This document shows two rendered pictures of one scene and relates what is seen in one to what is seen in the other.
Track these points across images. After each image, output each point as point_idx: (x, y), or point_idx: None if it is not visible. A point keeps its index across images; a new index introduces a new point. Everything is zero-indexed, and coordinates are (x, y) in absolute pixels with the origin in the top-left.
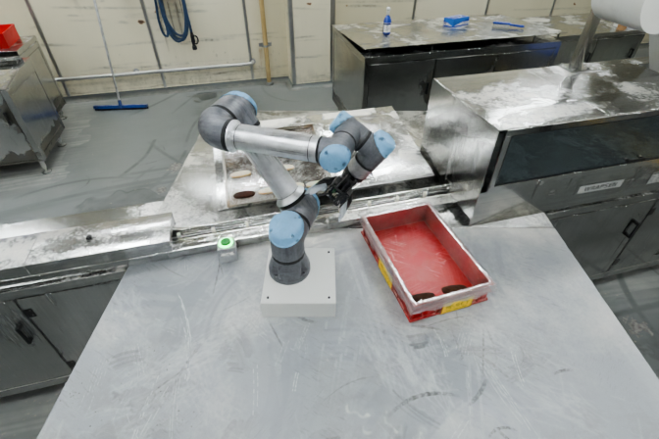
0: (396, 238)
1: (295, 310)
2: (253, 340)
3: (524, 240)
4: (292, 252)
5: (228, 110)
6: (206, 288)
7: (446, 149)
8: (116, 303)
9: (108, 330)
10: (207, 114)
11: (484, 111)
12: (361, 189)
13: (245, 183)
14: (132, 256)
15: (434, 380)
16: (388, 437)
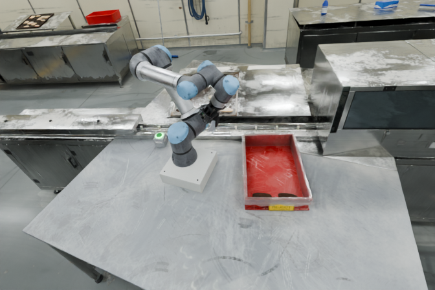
0: (265, 153)
1: (178, 182)
2: (151, 193)
3: (364, 175)
4: (178, 147)
5: (147, 55)
6: (142, 158)
7: (318, 97)
8: (100, 156)
9: (90, 169)
10: (133, 57)
11: (342, 70)
12: (257, 118)
13: None
14: (114, 134)
15: (243, 251)
16: (196, 275)
